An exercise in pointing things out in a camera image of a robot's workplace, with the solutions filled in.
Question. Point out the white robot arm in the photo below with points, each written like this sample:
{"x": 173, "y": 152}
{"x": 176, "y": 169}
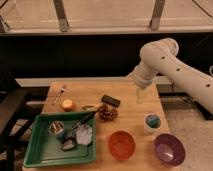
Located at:
{"x": 160, "y": 57}

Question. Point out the pine cone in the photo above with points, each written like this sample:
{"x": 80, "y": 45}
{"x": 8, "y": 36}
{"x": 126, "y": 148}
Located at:
{"x": 107, "y": 113}

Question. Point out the black marker pen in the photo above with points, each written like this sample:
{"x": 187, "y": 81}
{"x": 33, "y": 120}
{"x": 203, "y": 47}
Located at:
{"x": 84, "y": 119}

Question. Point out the green plastic tray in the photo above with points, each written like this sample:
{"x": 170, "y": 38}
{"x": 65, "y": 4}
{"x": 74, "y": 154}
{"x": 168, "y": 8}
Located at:
{"x": 45, "y": 150}

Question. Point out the dark chair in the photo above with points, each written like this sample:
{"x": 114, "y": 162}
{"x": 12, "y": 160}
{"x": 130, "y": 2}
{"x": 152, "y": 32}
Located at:
{"x": 13, "y": 108}

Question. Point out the white cup with blue ball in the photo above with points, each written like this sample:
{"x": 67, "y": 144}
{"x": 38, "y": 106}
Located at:
{"x": 152, "y": 123}

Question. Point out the purple bowl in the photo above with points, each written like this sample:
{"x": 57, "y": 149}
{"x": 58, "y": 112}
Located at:
{"x": 169, "y": 150}

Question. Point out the black grey small object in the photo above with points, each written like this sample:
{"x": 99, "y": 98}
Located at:
{"x": 68, "y": 144}

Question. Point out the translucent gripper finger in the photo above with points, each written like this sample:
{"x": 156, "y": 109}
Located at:
{"x": 141, "y": 94}

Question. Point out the black eraser block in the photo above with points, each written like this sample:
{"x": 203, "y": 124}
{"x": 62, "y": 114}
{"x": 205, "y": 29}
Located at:
{"x": 110, "y": 100}

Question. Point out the small tin can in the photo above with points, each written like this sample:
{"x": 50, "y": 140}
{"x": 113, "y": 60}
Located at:
{"x": 56, "y": 129}

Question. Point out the red bowl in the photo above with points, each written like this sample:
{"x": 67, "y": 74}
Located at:
{"x": 121, "y": 145}

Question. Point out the small green leaf object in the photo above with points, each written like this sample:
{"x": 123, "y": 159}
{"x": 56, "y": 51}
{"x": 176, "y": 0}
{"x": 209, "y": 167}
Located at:
{"x": 89, "y": 108}

